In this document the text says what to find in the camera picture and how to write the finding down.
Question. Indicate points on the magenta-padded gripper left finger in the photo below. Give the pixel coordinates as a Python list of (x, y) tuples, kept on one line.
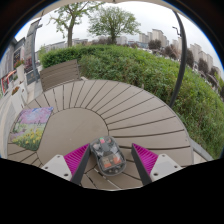
[(58, 166)]

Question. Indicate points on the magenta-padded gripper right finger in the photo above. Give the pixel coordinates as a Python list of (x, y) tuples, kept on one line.
[(165, 165)]

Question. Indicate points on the transparent grey computer mouse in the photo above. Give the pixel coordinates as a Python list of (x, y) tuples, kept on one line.
[(108, 156)]

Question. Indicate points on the flower landscape print mouse pad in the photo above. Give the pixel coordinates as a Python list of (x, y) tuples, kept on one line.
[(31, 128)]

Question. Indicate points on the white planter with red flowers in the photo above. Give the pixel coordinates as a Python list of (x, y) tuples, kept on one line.
[(17, 100), (20, 71)]

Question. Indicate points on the brown slatted outdoor chair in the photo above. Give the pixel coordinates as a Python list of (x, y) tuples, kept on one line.
[(60, 75)]

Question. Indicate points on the green hedge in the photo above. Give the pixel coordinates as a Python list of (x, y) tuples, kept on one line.
[(140, 70)]

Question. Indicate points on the black curved umbrella pole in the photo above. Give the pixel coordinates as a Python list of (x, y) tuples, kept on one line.
[(181, 60)]

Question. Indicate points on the grey shopfront building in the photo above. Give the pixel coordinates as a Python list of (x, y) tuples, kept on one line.
[(8, 63)]

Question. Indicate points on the tall grey sign pillar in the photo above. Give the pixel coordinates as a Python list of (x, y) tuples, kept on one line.
[(30, 46)]

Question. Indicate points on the distant apartment buildings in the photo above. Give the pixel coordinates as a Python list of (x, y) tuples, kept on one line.
[(156, 35)]

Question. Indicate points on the thin-crowned leaning tree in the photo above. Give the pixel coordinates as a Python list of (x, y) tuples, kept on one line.
[(70, 30)]

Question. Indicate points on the round dense green tree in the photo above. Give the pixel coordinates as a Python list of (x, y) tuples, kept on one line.
[(113, 21)]

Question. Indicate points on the beige umbrella canopy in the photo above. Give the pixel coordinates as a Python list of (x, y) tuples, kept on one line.
[(83, 2)]

